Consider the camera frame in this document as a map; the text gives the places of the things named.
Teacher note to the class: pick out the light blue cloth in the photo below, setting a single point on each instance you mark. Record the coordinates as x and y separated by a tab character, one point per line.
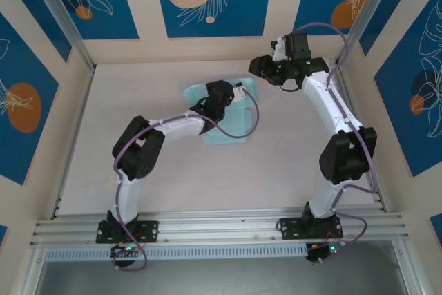
235	122

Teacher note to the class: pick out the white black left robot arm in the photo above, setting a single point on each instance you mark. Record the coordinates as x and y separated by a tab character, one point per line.
127	198

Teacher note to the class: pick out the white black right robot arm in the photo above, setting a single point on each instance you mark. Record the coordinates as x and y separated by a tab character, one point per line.
324	101

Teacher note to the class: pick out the black controller board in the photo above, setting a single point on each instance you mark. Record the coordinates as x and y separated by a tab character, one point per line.
324	250
124	249

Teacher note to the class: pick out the grey metal shelf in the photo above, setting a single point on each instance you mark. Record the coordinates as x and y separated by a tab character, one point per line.
221	281

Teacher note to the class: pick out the aluminium frame post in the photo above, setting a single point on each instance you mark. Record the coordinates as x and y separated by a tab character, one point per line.
369	15
64	20

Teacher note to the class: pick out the aluminium mounting rail beam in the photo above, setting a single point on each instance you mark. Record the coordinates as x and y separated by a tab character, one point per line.
214	229

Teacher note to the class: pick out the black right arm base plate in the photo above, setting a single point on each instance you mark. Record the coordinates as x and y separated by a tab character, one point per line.
286	227

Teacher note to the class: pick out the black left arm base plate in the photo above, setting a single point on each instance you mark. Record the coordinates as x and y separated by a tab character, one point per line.
152	231

